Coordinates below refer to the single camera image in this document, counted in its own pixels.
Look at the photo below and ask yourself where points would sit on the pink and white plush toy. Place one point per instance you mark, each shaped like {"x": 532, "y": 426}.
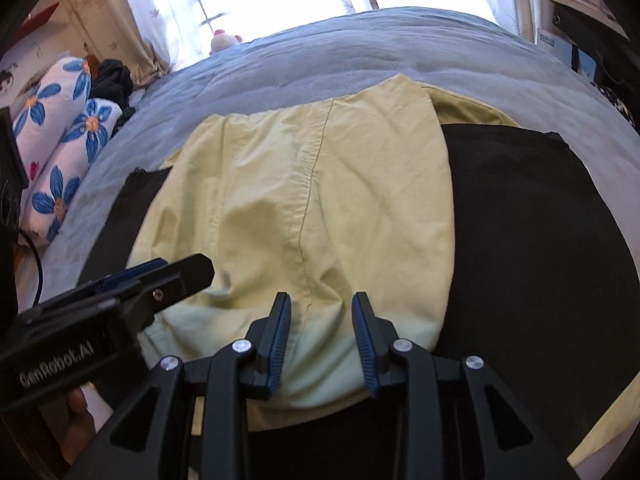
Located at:
{"x": 222, "y": 40}

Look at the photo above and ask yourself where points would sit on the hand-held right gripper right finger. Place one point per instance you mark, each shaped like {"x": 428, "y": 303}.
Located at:
{"x": 364, "y": 345}

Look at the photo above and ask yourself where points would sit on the person's left hand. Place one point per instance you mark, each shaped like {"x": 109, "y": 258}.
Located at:
{"x": 80, "y": 422}

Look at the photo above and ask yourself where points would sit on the grey bed blanket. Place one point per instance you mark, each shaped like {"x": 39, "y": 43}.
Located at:
{"x": 350, "y": 55}

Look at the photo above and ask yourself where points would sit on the dark cloth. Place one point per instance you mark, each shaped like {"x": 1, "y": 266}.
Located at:
{"x": 115, "y": 82}

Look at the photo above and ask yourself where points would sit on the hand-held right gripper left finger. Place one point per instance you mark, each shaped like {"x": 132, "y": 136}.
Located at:
{"x": 279, "y": 345}

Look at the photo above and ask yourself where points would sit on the blue and white box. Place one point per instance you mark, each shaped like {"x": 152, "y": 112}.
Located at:
{"x": 562, "y": 52}

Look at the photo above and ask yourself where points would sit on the blue floral pillow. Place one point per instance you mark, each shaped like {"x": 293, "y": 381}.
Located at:
{"x": 65, "y": 170}
{"x": 52, "y": 92}

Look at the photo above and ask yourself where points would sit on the yellow and black hooded jacket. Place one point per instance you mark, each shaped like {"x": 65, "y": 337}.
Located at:
{"x": 325, "y": 185}

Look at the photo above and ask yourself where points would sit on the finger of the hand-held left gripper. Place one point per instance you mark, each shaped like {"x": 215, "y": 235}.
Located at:
{"x": 185, "y": 272}
{"x": 132, "y": 272}

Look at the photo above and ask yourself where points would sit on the red flat object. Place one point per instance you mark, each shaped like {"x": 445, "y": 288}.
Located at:
{"x": 37, "y": 22}

